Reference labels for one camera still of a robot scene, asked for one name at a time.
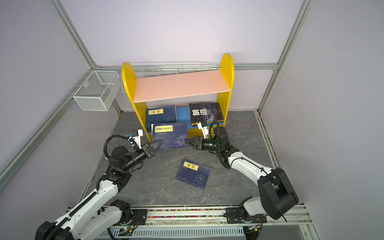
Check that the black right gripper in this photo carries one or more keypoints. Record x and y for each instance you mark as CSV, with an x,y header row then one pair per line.
x,y
200,143

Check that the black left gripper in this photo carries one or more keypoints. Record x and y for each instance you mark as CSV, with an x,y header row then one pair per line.
x,y
148,150

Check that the navy book lowest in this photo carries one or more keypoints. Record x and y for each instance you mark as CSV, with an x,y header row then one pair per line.
x,y
172,134

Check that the dark wolf cover book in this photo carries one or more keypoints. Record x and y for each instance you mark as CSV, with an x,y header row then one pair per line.
x,y
205,112

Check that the navy book with flower emblem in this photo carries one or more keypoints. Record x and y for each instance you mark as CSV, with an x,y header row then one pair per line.
x,y
193,173

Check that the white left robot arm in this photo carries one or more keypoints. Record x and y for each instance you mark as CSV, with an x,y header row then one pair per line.
x,y
90,198

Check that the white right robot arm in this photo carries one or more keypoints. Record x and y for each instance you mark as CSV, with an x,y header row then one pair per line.
x,y
276,193

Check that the yellow wooden bookshelf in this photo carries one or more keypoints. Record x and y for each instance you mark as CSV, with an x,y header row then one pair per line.
x,y
143,90

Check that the white mesh basket left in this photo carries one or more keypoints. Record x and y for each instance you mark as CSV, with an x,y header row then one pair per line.
x,y
98,91

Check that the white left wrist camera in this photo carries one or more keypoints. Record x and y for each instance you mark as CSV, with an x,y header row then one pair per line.
x,y
136,137

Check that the white wire basket rear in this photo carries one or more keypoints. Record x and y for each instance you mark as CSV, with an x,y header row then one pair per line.
x,y
156,69

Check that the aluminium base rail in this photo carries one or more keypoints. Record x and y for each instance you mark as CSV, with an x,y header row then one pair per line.
x,y
172,222

